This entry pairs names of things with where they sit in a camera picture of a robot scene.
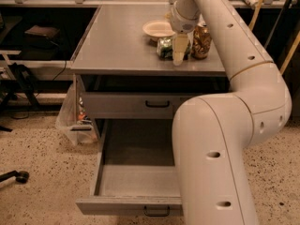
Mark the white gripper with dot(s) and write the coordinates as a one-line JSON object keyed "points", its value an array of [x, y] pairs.
{"points": [[182, 24]]}

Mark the black stand legs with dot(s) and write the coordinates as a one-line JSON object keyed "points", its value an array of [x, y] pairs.
{"points": [[25, 79]]}

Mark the black chair caster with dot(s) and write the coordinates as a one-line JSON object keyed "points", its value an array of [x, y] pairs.
{"points": [[21, 177]]}

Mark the open grey middle drawer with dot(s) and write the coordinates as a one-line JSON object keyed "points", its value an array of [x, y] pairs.
{"points": [[135, 173]]}

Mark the white paper bowl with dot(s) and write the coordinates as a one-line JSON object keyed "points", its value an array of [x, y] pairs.
{"points": [[158, 29]]}

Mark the grey drawer cabinet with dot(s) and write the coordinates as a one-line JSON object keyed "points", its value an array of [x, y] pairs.
{"points": [[117, 56]]}

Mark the wooden stick frame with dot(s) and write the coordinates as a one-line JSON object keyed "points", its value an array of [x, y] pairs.
{"points": [[295, 42]]}

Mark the brown soda can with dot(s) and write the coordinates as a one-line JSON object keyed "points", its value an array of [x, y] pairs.
{"points": [[201, 41]]}

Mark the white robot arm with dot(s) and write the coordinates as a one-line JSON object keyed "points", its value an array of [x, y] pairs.
{"points": [[210, 132]]}

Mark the closed grey top drawer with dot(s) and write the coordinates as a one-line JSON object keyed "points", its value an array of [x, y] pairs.
{"points": [[116, 105]]}

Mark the clear plastic bag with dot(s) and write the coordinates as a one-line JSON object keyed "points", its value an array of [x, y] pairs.
{"points": [[71, 122]]}

